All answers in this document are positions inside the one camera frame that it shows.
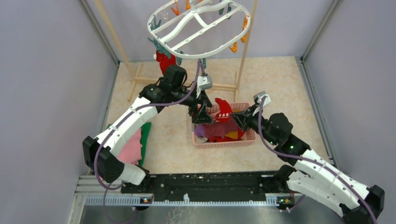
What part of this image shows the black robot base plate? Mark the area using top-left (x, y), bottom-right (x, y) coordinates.
top-left (121, 171), bottom-right (292, 194)

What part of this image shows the green cloth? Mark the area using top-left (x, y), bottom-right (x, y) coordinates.
top-left (106, 122), bottom-right (152, 168)

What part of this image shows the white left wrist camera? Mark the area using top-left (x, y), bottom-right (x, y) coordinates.
top-left (197, 74), bottom-right (213, 91)

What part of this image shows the pink plastic basket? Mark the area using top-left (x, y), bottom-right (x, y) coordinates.
top-left (191, 103), bottom-right (256, 148)

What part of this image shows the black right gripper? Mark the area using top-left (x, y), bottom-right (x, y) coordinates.
top-left (231, 104), bottom-right (278, 146)

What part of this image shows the red patterned sock pair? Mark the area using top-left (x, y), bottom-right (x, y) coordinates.
top-left (214, 98), bottom-right (233, 124)

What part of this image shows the pink cloth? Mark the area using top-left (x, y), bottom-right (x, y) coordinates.
top-left (117, 129), bottom-right (142, 165)

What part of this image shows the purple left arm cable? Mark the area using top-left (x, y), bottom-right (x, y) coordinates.
top-left (93, 58), bottom-right (206, 224)

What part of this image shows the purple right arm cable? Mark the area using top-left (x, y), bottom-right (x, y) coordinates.
top-left (257, 96), bottom-right (379, 224)

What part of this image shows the teal clothespin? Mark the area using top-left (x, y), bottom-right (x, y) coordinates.
top-left (149, 15), bottom-right (162, 31)

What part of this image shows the wooden drying rack frame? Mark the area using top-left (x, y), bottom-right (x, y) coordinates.
top-left (91, 0), bottom-right (260, 103)

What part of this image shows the orange clothespin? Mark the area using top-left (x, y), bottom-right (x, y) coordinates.
top-left (229, 40), bottom-right (238, 53)
top-left (170, 1), bottom-right (180, 16)

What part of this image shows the maroon purple long sock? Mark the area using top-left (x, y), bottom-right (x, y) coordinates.
top-left (194, 123), bottom-right (230, 139)
top-left (224, 119), bottom-right (245, 140)

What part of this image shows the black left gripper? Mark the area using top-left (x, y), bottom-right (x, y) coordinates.
top-left (172, 85), bottom-right (214, 124)

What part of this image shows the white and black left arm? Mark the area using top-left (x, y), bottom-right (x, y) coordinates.
top-left (82, 60), bottom-right (214, 193)

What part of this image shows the white plastic clip hanger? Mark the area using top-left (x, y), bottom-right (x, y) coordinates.
top-left (147, 0), bottom-right (254, 59)

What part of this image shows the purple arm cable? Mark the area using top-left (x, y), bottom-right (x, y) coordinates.
top-left (257, 96), bottom-right (379, 224)
top-left (93, 58), bottom-right (206, 224)

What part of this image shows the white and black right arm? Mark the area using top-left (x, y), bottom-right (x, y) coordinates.
top-left (232, 105), bottom-right (385, 224)

